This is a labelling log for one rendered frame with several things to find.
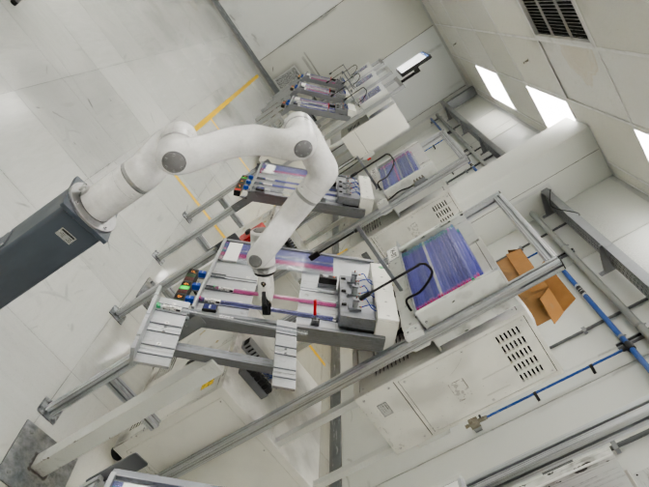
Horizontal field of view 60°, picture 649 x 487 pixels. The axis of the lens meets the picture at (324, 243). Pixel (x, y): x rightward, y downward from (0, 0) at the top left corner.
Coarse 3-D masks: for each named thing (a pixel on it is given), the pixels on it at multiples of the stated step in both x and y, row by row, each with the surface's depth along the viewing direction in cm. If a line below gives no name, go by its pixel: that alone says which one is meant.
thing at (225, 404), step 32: (224, 384) 217; (160, 416) 225; (192, 416) 221; (224, 416) 221; (256, 416) 224; (128, 448) 227; (160, 448) 227; (192, 448) 227; (256, 448) 226; (288, 448) 233; (192, 480) 233; (224, 480) 233; (256, 480) 233; (288, 480) 232
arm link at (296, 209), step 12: (288, 204) 193; (300, 204) 191; (312, 204) 191; (276, 216) 194; (288, 216) 193; (300, 216) 194; (276, 228) 192; (288, 228) 194; (264, 240) 191; (276, 240) 191; (252, 252) 193; (264, 252) 192; (276, 252) 193; (252, 264) 194; (264, 264) 194
